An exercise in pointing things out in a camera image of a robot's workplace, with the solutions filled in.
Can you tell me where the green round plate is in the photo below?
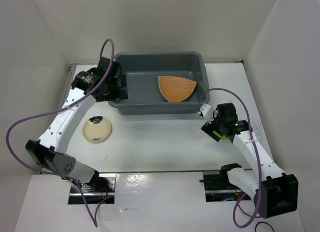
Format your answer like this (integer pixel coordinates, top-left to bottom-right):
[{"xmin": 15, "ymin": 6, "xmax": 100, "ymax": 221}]
[{"xmin": 212, "ymin": 131, "xmax": 229, "ymax": 142}]

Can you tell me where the cream round plate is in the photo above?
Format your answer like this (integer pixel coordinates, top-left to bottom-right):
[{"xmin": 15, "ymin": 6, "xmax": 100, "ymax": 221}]
[{"xmin": 82, "ymin": 116, "xmax": 112, "ymax": 143}]

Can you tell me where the orange woven fan-shaped plate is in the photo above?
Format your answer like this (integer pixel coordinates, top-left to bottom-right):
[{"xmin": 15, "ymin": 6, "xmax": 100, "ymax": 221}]
[{"xmin": 158, "ymin": 76, "xmax": 197, "ymax": 102}]

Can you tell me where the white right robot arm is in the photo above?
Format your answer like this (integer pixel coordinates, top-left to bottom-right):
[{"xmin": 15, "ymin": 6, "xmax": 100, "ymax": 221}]
[{"xmin": 199, "ymin": 103, "xmax": 299, "ymax": 219}]

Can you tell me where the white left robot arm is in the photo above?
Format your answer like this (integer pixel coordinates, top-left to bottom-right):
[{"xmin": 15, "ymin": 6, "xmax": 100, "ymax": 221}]
[{"xmin": 25, "ymin": 57, "xmax": 128, "ymax": 192}]

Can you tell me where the grey plastic bin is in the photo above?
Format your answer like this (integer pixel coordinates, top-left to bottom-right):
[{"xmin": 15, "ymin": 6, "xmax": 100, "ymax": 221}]
[{"xmin": 109, "ymin": 51, "xmax": 210, "ymax": 115}]

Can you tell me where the clear plastic cup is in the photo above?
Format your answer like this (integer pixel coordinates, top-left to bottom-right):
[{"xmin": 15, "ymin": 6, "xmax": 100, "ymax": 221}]
[{"xmin": 250, "ymin": 117, "xmax": 262, "ymax": 131}]

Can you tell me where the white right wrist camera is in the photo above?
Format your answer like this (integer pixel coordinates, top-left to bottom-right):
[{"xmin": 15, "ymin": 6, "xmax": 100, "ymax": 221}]
[{"xmin": 198, "ymin": 104, "xmax": 214, "ymax": 122}]

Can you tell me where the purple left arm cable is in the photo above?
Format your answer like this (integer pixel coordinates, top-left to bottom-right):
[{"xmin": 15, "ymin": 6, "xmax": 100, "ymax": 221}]
[{"xmin": 5, "ymin": 38, "xmax": 116, "ymax": 228}]

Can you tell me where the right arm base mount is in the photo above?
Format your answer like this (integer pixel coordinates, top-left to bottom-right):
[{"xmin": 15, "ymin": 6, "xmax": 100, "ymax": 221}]
[{"xmin": 199, "ymin": 171, "xmax": 242, "ymax": 202}]

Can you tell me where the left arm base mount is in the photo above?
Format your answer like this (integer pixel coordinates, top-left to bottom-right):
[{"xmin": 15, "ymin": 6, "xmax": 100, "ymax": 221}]
[{"xmin": 68, "ymin": 173, "xmax": 117, "ymax": 205}]

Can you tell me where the black cable on floor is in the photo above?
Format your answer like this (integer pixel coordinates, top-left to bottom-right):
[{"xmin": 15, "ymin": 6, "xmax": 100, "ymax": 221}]
[{"xmin": 254, "ymin": 222, "xmax": 276, "ymax": 232}]

